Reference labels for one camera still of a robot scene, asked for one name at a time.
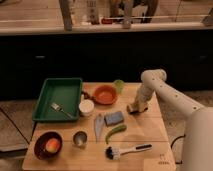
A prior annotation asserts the black tan whiteboard eraser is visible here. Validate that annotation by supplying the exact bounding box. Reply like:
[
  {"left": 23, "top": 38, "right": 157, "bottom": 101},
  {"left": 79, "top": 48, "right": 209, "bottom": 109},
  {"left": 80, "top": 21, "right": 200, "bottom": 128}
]
[{"left": 127, "top": 105, "right": 138, "bottom": 115}]

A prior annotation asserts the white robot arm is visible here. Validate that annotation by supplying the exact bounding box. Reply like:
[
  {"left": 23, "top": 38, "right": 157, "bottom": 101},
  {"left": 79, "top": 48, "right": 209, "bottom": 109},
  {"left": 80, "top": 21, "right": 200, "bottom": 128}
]
[{"left": 127, "top": 69, "right": 213, "bottom": 171}]

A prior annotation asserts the small green plastic cup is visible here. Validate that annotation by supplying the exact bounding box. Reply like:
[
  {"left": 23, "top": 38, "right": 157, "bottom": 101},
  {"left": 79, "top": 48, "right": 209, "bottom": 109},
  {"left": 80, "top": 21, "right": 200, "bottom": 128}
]
[{"left": 113, "top": 79, "right": 124, "bottom": 94}]

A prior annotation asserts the small metal cup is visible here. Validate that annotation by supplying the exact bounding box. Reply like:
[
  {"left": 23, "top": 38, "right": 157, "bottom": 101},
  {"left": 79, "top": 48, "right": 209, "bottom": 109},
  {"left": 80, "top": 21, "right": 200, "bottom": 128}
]
[{"left": 73, "top": 131, "right": 87, "bottom": 147}]

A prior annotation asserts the green chili pepper toy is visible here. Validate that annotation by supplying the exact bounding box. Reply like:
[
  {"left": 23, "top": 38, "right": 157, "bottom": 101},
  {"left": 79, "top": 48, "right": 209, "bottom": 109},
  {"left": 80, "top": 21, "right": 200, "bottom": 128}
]
[{"left": 105, "top": 124, "right": 127, "bottom": 144}]

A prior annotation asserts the blue sponge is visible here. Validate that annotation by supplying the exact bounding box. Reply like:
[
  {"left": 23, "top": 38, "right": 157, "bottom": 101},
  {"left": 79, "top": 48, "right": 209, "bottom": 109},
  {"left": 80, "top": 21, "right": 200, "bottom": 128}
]
[{"left": 104, "top": 111, "right": 124, "bottom": 126}]

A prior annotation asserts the orange plastic bowl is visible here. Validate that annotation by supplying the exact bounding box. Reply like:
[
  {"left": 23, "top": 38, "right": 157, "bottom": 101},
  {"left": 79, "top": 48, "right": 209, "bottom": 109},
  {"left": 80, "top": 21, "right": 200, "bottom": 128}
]
[{"left": 93, "top": 85, "right": 117, "bottom": 105}]

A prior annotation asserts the grey toy knife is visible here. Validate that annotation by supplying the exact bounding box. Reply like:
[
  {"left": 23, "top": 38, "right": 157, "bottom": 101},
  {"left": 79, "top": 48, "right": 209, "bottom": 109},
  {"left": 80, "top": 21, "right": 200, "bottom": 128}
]
[{"left": 94, "top": 114, "right": 104, "bottom": 141}]

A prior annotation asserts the white round container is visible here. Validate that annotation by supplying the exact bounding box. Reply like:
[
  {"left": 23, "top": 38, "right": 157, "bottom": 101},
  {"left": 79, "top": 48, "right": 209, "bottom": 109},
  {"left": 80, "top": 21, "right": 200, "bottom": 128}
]
[{"left": 79, "top": 99, "right": 94, "bottom": 116}]

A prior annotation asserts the black white dish brush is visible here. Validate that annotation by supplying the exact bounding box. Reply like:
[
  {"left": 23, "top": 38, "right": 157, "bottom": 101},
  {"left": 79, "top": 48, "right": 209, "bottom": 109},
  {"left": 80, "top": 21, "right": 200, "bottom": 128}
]
[{"left": 105, "top": 144, "right": 152, "bottom": 160}]

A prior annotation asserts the dark cabinet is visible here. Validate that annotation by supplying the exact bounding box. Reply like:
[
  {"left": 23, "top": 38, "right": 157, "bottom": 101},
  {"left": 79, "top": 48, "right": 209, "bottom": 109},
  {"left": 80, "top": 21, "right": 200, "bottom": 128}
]
[{"left": 0, "top": 30, "right": 213, "bottom": 100}]

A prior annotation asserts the green plastic tray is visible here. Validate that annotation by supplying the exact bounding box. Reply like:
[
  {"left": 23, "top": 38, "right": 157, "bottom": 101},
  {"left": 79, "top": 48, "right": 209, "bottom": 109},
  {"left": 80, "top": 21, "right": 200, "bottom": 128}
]
[{"left": 32, "top": 78, "right": 82, "bottom": 123}]

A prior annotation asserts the silver metal fork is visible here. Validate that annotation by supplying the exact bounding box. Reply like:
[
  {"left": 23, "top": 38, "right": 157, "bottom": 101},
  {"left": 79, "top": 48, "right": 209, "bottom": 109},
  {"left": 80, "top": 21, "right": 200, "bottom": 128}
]
[{"left": 51, "top": 103, "right": 72, "bottom": 118}]

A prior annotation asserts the orange toy fruit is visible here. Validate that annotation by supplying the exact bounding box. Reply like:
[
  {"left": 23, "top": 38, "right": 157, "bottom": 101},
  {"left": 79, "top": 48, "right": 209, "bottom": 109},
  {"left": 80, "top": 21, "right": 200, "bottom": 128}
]
[{"left": 45, "top": 138, "right": 60, "bottom": 153}]

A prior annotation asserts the dark red bowl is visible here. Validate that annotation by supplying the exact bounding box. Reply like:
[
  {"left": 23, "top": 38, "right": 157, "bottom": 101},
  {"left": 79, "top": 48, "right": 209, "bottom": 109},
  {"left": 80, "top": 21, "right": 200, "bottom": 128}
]
[{"left": 34, "top": 131, "right": 62, "bottom": 160}]

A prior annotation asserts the black floor cable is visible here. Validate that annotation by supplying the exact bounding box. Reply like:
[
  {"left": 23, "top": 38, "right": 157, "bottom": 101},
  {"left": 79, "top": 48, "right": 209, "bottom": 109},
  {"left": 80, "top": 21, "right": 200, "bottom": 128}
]
[{"left": 170, "top": 134, "right": 186, "bottom": 166}]

